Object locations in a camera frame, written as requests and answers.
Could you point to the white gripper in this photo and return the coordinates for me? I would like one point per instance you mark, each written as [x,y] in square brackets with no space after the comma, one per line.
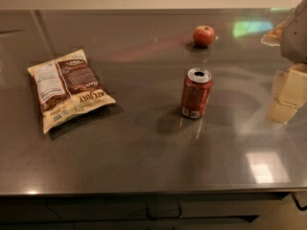
[296,35]

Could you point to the red coke can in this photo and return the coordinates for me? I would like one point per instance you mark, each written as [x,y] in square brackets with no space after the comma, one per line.
[196,91]

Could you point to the brown chip bag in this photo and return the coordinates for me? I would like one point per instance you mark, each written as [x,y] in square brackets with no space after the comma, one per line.
[67,87]

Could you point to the red apple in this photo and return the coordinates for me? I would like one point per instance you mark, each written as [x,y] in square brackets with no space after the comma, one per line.
[203,35]

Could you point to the black right drawer handle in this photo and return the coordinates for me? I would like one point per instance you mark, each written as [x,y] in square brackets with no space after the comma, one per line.
[300,207]

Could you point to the black drawer handle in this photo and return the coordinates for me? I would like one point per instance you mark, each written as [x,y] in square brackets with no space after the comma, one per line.
[163,211]
[300,207]

